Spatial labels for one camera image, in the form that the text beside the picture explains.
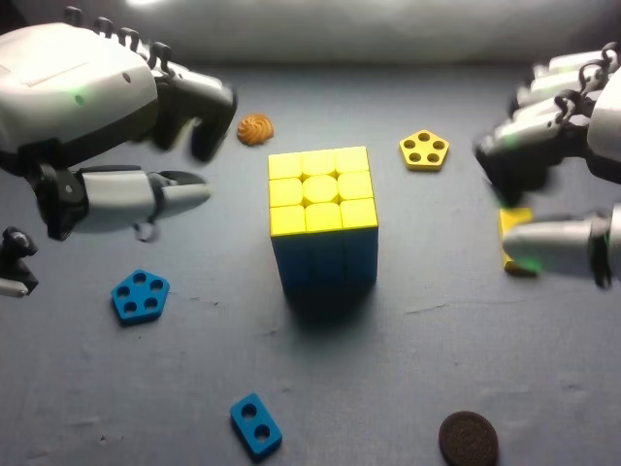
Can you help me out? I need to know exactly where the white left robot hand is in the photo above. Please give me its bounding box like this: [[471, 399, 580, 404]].
[[0, 5, 239, 244]]

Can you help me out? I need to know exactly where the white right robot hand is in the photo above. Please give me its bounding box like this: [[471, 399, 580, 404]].
[[473, 42, 621, 291]]

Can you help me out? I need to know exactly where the Rubik's cube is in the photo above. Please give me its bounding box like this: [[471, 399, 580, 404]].
[[267, 145, 380, 306]]

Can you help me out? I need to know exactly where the yellow rectangular block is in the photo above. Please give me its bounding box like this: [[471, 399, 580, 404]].
[[498, 207, 539, 278]]

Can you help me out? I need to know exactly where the orange swirl cookie toy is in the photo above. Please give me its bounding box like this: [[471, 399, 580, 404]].
[[236, 113, 276, 147]]

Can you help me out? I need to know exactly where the yellow pentagon block with holes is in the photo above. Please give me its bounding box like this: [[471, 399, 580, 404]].
[[398, 129, 450, 172]]

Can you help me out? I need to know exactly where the blue pentagon block with holes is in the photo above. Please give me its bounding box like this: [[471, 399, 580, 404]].
[[110, 269, 171, 327]]

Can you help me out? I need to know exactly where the white backdrop sheet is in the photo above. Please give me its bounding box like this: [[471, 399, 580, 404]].
[[0, 0, 621, 69]]

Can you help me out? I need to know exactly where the grey table cloth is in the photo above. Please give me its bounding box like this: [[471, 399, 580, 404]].
[[0, 60, 621, 466]]

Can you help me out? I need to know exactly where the chocolate sandwich cookie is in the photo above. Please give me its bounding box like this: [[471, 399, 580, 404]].
[[438, 411, 500, 466]]

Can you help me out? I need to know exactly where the blue two-hole block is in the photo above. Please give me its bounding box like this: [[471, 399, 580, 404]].
[[229, 392, 284, 463]]

